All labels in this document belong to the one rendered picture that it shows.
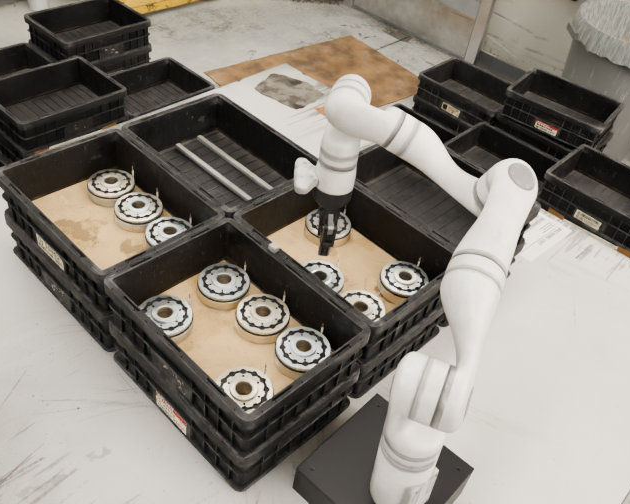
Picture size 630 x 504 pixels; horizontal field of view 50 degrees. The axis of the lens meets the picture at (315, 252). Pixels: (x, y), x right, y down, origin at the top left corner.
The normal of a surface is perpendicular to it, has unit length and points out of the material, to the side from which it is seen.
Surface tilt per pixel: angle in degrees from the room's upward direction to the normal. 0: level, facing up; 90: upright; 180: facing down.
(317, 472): 4
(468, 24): 90
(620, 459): 0
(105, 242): 0
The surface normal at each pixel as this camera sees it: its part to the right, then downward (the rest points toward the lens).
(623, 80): -0.35, 0.65
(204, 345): 0.13, -0.74
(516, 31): -0.68, 0.43
